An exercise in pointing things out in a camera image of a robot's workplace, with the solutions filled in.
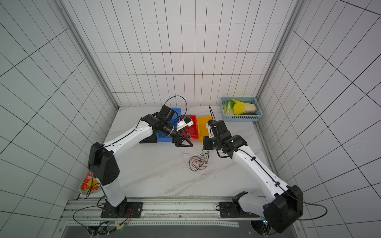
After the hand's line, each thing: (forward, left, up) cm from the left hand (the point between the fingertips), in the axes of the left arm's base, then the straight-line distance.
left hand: (187, 142), depth 76 cm
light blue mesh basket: (+31, -48, -14) cm, 59 cm away
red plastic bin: (+22, -2, -21) cm, 30 cm away
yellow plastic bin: (+18, -10, -14) cm, 25 cm away
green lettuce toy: (+38, -30, -13) cm, 50 cm away
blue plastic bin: (+6, +6, +12) cm, 15 cm away
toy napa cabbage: (+38, -39, -12) cm, 56 cm away
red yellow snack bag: (-17, +53, -17) cm, 58 cm away
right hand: (+1, -6, -2) cm, 6 cm away
